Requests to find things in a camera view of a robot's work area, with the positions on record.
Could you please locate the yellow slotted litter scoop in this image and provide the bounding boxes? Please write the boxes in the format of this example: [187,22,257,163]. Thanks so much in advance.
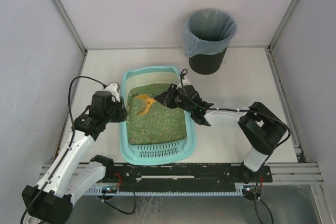
[134,94,156,116]

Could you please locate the teal plastic litter box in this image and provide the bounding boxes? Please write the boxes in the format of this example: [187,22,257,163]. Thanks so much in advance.
[119,66,196,166]

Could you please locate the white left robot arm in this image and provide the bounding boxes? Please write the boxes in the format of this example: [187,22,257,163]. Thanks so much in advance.
[22,83,127,223]

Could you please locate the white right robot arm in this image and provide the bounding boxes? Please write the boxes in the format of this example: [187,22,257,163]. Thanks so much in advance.
[154,84,291,183]

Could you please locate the green cat litter pellets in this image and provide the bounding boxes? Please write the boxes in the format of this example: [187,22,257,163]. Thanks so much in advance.
[126,83,187,145]

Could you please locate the black trash bin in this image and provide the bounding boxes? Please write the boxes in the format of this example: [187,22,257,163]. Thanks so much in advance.
[188,48,227,75]

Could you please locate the blue trash bag liner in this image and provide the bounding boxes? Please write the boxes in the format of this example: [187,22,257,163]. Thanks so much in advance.
[182,8,238,58]

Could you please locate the black right camera cable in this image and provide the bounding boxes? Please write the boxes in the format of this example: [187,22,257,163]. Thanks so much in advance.
[178,68,291,154]

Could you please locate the black camera cable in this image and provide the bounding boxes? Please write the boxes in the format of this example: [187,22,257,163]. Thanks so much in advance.
[20,76,108,224]
[178,68,291,154]

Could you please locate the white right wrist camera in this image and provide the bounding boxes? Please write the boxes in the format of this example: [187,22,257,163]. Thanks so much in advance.
[181,76,192,86]

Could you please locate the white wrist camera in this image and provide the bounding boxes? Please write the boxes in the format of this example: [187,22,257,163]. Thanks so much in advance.
[181,76,192,86]
[104,83,120,102]

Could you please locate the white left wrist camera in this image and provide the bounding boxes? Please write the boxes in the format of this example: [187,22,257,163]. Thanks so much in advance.
[104,83,120,102]

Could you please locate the black left camera cable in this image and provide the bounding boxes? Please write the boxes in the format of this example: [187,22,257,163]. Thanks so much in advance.
[20,76,108,224]

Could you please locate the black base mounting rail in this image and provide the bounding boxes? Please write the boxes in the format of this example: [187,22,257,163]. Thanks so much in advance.
[101,163,273,186]

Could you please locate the white slotted cable duct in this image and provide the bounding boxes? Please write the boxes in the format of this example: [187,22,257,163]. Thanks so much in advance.
[84,180,255,196]

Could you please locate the aluminium frame extrusion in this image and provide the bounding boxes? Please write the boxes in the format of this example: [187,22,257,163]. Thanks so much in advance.
[268,163,323,185]

